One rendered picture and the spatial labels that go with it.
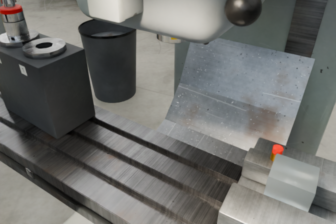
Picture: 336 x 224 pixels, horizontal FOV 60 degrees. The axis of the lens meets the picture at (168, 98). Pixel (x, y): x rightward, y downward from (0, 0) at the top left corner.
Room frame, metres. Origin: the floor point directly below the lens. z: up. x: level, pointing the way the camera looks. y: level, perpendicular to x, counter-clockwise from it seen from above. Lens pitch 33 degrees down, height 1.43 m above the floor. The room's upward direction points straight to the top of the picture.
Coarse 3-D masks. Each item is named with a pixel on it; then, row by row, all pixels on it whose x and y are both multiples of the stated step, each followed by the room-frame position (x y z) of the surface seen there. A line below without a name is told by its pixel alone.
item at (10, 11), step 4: (16, 4) 0.67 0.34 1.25; (0, 8) 0.64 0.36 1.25; (4, 8) 0.64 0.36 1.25; (8, 8) 0.64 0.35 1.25; (12, 8) 0.64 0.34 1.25; (16, 8) 0.64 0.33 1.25; (20, 8) 0.65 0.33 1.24; (0, 12) 0.63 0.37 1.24; (4, 12) 0.63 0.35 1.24; (8, 12) 0.63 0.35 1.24; (12, 12) 0.63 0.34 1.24; (16, 12) 0.64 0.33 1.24
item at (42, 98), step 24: (0, 48) 0.61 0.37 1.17; (24, 48) 0.58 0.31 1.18; (48, 48) 0.58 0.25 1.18; (72, 48) 0.61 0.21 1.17; (0, 72) 0.61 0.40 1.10; (24, 72) 0.54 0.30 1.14; (48, 72) 0.53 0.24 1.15; (72, 72) 0.57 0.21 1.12; (24, 96) 0.57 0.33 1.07; (48, 96) 0.52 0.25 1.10; (72, 96) 0.56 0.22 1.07; (48, 120) 0.52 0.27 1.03; (72, 120) 0.55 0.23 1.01
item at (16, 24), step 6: (18, 12) 0.64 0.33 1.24; (6, 18) 0.63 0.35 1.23; (12, 18) 0.63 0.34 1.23; (18, 18) 0.64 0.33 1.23; (24, 18) 0.66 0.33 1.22; (6, 24) 0.63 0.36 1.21; (12, 24) 0.63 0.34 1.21; (18, 24) 0.64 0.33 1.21; (24, 24) 0.65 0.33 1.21; (6, 30) 0.63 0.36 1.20; (12, 30) 0.63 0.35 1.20; (18, 30) 0.63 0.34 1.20; (24, 30) 0.64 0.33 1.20; (12, 36) 0.63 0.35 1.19; (18, 36) 0.63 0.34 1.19; (24, 36) 0.64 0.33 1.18
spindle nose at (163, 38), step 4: (156, 36) 0.38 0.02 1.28; (160, 36) 0.37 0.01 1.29; (164, 36) 0.37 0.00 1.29; (160, 40) 0.37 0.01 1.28; (164, 40) 0.37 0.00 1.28; (168, 40) 0.37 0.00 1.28; (172, 40) 0.36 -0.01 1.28; (176, 40) 0.36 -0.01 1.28; (180, 40) 0.37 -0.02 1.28; (184, 40) 0.37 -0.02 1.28
